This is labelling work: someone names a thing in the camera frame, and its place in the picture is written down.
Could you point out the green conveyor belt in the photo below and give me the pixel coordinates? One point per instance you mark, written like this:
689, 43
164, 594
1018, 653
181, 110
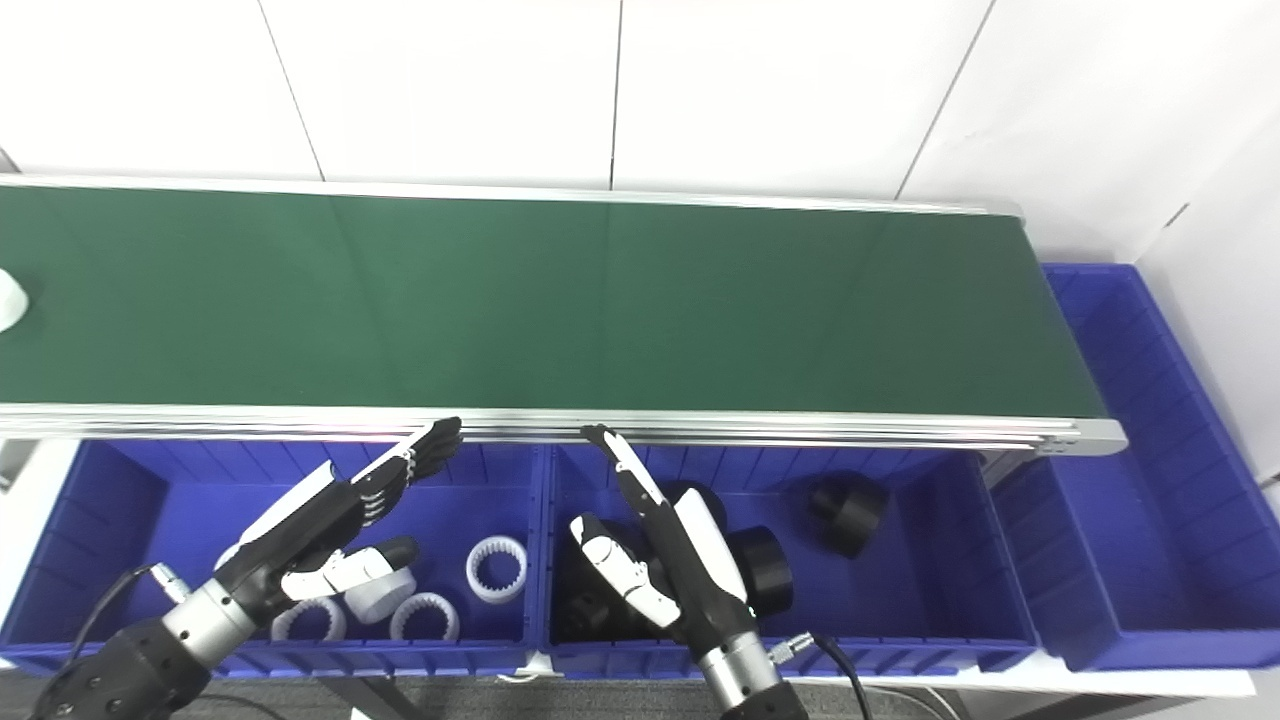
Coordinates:
600, 300

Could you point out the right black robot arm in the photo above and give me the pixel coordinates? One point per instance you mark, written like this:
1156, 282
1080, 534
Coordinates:
745, 685

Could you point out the blue bin with white parts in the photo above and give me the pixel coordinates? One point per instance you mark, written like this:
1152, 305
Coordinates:
150, 500

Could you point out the large empty blue bin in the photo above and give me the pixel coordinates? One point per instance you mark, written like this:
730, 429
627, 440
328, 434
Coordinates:
1150, 520

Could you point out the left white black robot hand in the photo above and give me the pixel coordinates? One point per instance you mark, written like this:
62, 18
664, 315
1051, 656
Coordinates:
300, 520

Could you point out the aluminium conveyor support frame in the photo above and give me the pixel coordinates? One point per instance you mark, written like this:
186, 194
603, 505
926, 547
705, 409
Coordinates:
15, 465

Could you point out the black plastic hub part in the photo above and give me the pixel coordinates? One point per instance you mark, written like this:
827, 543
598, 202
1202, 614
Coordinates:
590, 615
848, 512

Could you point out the blue bin with black parts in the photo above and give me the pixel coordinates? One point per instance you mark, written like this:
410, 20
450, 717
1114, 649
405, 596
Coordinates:
930, 590

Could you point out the white plastic cap cylinder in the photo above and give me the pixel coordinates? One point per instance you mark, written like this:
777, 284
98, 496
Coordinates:
375, 603

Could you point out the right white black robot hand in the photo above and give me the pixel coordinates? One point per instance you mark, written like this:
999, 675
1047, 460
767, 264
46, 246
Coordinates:
700, 570

